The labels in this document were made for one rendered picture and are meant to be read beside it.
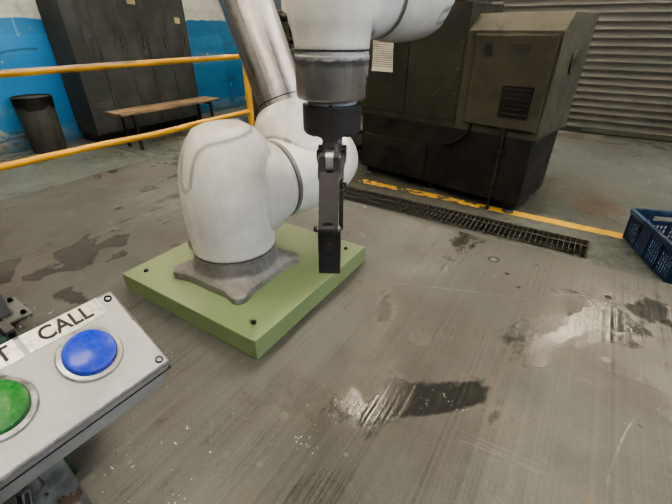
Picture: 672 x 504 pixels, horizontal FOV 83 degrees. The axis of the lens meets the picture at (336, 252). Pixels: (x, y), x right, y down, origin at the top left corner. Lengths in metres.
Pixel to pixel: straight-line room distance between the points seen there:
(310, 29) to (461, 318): 0.51
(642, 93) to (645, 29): 0.73
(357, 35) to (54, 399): 0.42
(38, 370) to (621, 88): 6.39
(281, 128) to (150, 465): 0.56
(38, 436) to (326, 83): 0.40
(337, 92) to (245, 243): 0.31
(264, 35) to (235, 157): 0.28
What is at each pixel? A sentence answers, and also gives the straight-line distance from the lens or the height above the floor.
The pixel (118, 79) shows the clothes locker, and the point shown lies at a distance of 5.79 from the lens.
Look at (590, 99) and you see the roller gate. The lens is 6.43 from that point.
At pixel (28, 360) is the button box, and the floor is 1.07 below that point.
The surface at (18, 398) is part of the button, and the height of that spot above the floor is 1.07.
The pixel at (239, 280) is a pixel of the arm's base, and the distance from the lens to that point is 0.69.
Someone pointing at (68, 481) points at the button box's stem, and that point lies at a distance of 0.36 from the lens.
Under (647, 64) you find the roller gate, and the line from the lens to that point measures 6.41.
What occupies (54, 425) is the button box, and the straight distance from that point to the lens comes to 0.29.
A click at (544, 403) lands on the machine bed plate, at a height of 0.80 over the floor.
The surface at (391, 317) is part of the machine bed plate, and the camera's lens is 0.69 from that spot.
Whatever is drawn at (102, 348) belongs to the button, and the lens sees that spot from 0.29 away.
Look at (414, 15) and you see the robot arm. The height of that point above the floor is 1.26.
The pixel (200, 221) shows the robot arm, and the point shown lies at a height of 0.97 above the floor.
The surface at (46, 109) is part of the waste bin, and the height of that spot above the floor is 0.47.
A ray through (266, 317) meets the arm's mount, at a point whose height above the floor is 0.84.
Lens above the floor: 1.25
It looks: 31 degrees down
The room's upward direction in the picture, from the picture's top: straight up
